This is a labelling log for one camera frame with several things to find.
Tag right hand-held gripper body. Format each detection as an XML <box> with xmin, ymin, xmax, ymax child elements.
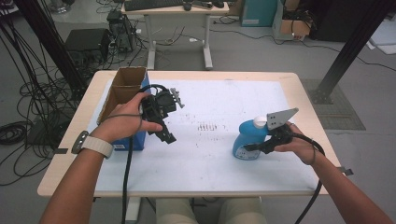
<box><xmin>262</xmin><ymin>107</ymin><xmax>300</xmax><ymax>155</ymax></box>

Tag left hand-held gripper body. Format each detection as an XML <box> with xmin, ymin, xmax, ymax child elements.
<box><xmin>142</xmin><ymin>88</ymin><xmax>185</xmax><ymax>124</ymax></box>

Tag blue bottle with white cap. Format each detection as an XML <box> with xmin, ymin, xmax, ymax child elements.
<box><xmin>232</xmin><ymin>115</ymin><xmax>272</xmax><ymax>161</ymax></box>

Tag blue cardboard box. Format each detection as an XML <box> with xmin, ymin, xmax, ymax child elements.
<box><xmin>96</xmin><ymin>66</ymin><xmax>151</xmax><ymax>152</ymax></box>

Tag person's right hand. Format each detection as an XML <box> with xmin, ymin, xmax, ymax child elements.
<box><xmin>274</xmin><ymin>122</ymin><xmax>323</xmax><ymax>166</ymax></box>

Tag person's left hand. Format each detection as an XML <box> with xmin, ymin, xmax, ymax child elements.
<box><xmin>91</xmin><ymin>91</ymin><xmax>163</xmax><ymax>144</ymax></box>

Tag white foam board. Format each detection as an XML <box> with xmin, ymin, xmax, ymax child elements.
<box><xmin>87</xmin><ymin>78</ymin><xmax>319</xmax><ymax>193</ymax></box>

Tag grey floor mat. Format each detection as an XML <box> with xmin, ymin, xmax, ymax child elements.
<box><xmin>300</xmin><ymin>78</ymin><xmax>367</xmax><ymax>131</ymax></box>

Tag white-legged wooden desk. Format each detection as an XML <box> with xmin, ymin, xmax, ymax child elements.
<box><xmin>120</xmin><ymin>0</ymin><xmax>230</xmax><ymax>71</ymax></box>

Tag person's beige trousers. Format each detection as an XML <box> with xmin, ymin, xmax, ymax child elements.
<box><xmin>155</xmin><ymin>196</ymin><xmax>268</xmax><ymax>224</ymax></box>

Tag white table leg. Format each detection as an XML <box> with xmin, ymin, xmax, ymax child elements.
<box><xmin>125</xmin><ymin>196</ymin><xmax>142</xmax><ymax>223</ymax></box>

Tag black computer tower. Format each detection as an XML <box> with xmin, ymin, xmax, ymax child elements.
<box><xmin>106</xmin><ymin>9</ymin><xmax>138</xmax><ymax>53</ymax></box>

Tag flat black equipment box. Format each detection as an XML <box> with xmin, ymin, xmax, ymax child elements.
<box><xmin>64</xmin><ymin>28</ymin><xmax>110</xmax><ymax>63</ymax></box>

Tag black keyboard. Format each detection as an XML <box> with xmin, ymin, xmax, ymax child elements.
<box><xmin>123</xmin><ymin>0</ymin><xmax>185</xmax><ymax>12</ymax></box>

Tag brown and white carton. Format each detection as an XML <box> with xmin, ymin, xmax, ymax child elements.
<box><xmin>272</xmin><ymin>0</ymin><xmax>312</xmax><ymax>41</ymax></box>

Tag black metal stand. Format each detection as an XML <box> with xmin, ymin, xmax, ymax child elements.
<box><xmin>311</xmin><ymin>0</ymin><xmax>396</xmax><ymax>105</ymax></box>
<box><xmin>13</xmin><ymin>0</ymin><xmax>87</xmax><ymax>97</ymax></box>

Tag teal box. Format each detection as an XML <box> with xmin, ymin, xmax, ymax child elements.
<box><xmin>239</xmin><ymin>0</ymin><xmax>279</xmax><ymax>28</ymax></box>

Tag large black box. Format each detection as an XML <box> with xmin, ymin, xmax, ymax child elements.
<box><xmin>309</xmin><ymin>0</ymin><xmax>372</xmax><ymax>43</ymax></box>

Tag white paper sheets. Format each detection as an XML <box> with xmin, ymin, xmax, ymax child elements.
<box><xmin>367</xmin><ymin>18</ymin><xmax>396</xmax><ymax>55</ymax></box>

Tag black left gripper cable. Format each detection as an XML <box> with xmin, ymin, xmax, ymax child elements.
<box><xmin>120</xmin><ymin>83</ymin><xmax>169</xmax><ymax>224</ymax></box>

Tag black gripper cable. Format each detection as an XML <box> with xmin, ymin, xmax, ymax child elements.
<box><xmin>120</xmin><ymin>83</ymin><xmax>169</xmax><ymax>224</ymax></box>
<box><xmin>290</xmin><ymin>132</ymin><xmax>326</xmax><ymax>224</ymax></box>

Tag white strap wristwatch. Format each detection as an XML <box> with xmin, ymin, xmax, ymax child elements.
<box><xmin>70</xmin><ymin>130</ymin><xmax>115</xmax><ymax>160</ymax></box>

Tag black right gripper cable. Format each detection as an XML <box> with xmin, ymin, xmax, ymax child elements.
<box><xmin>290</xmin><ymin>132</ymin><xmax>326</xmax><ymax>224</ymax></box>

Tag bundle of black cables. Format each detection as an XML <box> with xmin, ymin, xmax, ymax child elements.
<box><xmin>0</xmin><ymin>18</ymin><xmax>82</xmax><ymax>188</ymax></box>

